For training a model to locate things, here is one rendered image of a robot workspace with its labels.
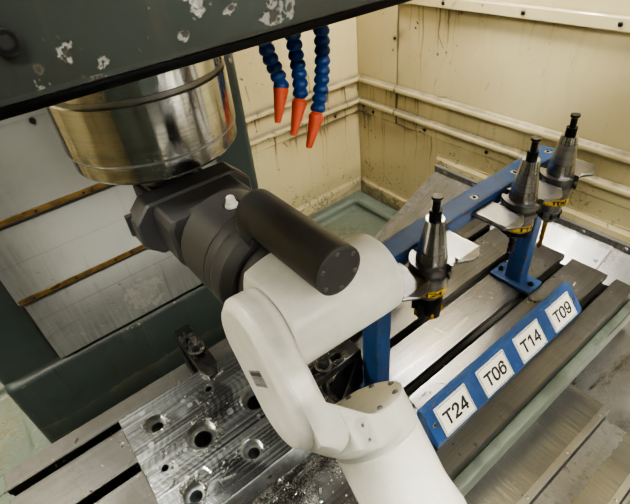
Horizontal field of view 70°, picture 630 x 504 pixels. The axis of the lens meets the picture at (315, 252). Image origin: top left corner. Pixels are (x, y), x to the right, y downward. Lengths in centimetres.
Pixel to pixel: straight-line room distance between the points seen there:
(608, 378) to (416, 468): 95
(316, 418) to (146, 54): 22
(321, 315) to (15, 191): 72
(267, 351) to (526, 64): 117
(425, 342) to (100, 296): 69
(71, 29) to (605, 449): 111
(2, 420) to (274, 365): 134
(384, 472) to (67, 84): 28
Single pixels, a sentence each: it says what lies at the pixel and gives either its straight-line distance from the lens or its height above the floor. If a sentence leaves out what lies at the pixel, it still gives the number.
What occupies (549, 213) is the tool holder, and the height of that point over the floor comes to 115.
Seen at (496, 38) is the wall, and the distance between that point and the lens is 138.
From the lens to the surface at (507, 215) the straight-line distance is 78.
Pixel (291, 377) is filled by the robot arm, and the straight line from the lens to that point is 28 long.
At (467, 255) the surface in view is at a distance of 68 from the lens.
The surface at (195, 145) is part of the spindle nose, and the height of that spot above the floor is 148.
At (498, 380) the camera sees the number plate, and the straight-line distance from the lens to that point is 91.
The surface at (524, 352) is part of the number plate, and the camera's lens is 96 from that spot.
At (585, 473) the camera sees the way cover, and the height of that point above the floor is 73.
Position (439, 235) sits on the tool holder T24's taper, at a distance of 62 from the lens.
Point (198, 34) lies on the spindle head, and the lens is 25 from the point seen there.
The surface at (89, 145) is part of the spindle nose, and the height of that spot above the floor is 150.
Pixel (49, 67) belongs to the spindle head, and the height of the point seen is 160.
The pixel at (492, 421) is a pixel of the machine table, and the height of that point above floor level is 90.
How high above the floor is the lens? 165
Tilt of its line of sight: 39 degrees down
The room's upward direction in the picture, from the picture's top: 7 degrees counter-clockwise
